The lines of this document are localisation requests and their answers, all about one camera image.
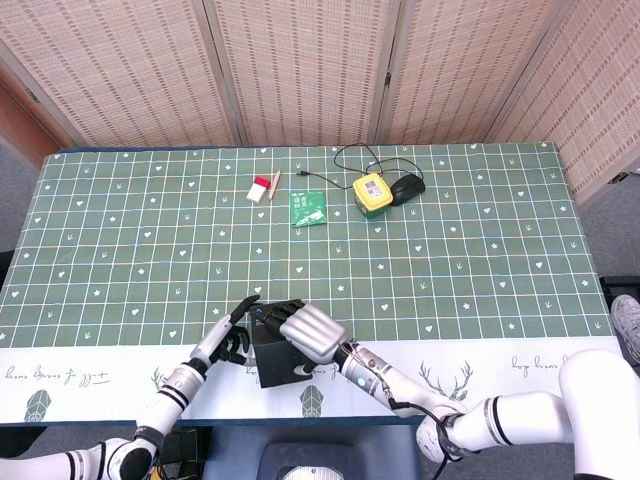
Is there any green tea sachet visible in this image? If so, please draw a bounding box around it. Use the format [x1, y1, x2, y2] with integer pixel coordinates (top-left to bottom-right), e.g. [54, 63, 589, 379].
[289, 190, 329, 229]

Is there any bamboo folding screen panel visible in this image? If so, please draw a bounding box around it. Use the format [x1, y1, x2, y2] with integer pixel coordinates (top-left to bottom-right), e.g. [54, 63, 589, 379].
[487, 0, 640, 209]
[372, 0, 571, 145]
[202, 0, 401, 146]
[0, 0, 236, 149]

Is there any yellow lid green container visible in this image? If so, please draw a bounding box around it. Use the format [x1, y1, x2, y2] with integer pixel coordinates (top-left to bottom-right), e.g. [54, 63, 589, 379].
[352, 173, 394, 220]

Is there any green grid tablecloth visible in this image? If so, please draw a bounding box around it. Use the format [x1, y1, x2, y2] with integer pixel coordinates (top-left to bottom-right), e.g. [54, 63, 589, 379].
[0, 142, 629, 426]

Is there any red white eraser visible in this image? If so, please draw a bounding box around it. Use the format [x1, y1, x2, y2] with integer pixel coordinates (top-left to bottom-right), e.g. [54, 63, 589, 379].
[246, 175, 273, 204]

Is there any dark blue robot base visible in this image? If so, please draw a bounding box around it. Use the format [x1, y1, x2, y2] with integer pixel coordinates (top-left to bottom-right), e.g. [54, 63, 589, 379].
[202, 424, 421, 480]

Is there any white sneaker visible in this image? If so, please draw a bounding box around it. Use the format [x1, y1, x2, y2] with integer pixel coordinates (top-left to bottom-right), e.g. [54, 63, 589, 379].
[610, 293, 640, 362]

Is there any black paper box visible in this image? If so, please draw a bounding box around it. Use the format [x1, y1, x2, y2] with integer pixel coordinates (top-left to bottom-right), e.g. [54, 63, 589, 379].
[249, 305, 312, 389]

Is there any black plastic case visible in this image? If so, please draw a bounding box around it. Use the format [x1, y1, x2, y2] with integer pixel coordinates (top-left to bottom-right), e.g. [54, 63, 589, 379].
[598, 275, 640, 301]

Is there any black computer mouse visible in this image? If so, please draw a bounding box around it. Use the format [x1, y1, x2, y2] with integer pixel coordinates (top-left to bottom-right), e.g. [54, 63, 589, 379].
[388, 174, 426, 207]

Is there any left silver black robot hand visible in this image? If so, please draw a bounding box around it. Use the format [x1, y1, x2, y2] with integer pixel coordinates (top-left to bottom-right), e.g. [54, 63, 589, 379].
[188, 294, 262, 366]

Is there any black mouse cable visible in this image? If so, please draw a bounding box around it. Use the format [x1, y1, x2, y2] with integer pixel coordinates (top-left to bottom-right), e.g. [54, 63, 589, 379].
[297, 143, 425, 191]

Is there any black electronics box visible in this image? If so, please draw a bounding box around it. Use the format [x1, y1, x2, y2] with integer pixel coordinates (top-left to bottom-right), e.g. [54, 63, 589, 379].
[162, 426, 210, 464]

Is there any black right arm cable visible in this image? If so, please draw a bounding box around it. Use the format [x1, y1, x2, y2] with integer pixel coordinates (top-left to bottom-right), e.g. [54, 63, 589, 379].
[387, 394, 481, 480]

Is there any brown wooden door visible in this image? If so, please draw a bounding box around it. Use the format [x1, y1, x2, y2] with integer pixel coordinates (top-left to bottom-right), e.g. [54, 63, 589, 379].
[0, 64, 66, 169]

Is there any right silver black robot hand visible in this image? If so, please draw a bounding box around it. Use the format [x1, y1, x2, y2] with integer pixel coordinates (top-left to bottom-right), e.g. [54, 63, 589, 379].
[257, 298, 350, 375]

